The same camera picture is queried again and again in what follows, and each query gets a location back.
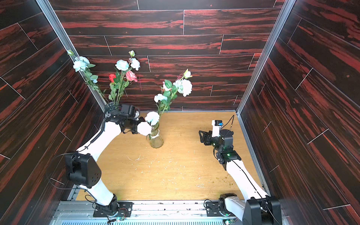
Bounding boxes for white flower spray far left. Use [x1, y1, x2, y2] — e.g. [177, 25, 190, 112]
[67, 49, 107, 103]

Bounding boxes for blue white flower spray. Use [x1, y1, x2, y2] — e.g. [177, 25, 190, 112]
[154, 69, 193, 117]

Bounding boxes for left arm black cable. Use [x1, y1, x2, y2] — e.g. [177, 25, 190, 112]
[46, 105, 119, 209]

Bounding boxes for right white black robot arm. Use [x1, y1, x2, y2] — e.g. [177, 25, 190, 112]
[199, 129, 282, 225]

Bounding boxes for pale pink carnation drooping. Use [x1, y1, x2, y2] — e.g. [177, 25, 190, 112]
[137, 122, 152, 136]

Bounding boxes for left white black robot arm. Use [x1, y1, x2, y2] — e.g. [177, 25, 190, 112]
[64, 103, 145, 210]

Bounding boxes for clear glass vase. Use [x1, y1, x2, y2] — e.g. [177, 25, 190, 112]
[149, 122, 164, 149]

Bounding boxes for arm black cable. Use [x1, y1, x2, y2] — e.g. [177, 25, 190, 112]
[203, 114, 282, 225]
[46, 105, 119, 209]

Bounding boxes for red pink white rose bouquet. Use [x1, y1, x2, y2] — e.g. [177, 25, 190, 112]
[109, 50, 141, 106]

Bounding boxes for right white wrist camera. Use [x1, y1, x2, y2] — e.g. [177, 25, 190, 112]
[211, 120, 223, 137]

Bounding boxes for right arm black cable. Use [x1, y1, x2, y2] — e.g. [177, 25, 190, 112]
[203, 114, 282, 225]

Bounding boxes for aluminium front rail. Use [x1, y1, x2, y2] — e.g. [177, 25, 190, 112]
[50, 200, 242, 225]

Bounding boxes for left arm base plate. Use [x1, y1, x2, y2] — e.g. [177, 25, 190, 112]
[93, 201, 134, 218]

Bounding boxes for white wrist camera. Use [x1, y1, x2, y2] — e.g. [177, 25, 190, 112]
[129, 105, 140, 120]
[211, 120, 223, 137]

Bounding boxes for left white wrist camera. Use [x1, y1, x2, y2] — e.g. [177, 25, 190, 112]
[129, 105, 140, 120]

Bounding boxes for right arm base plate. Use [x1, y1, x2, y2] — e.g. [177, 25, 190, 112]
[203, 199, 236, 217]

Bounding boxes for purple glass vase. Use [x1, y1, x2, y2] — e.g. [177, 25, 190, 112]
[104, 102, 120, 118]

